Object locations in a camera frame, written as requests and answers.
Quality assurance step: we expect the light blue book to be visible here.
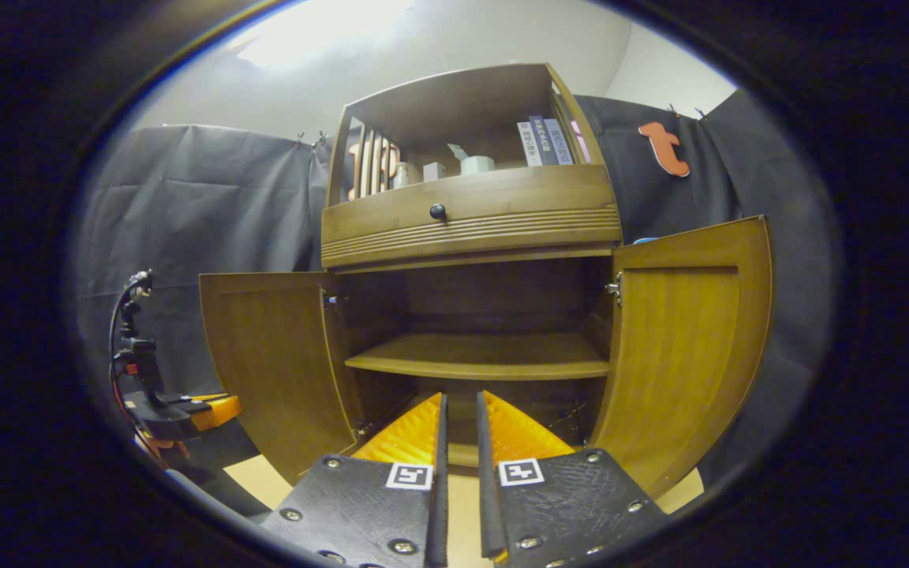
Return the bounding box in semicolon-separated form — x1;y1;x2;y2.
544;118;574;166

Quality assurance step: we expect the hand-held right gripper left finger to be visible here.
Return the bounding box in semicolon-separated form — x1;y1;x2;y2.
261;392;449;568

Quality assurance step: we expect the wooden double-door shoe cabinet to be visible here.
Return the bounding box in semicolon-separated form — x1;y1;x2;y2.
199;63;773;499

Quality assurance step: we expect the wooden cabinet drawer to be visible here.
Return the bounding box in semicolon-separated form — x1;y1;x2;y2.
320;164;623;271

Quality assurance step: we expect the dark blue book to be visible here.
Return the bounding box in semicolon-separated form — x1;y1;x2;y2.
529;115;559;166

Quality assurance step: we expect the wooden shoe cabinet door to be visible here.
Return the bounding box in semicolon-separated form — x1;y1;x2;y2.
199;271;361;485
590;215;773;499

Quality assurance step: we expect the wooden inner shelf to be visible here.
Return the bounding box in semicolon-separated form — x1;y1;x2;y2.
344;331;612;382

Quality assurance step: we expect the white book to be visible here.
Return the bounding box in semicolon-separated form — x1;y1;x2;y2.
516;121;544;167

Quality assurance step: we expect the mint green cup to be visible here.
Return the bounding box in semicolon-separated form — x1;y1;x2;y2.
448;143;496;176

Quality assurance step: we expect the black backdrop cloth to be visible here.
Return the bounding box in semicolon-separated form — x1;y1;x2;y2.
72;88;834;490

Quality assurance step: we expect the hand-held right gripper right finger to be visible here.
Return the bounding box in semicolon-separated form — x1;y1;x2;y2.
476;390;670;567

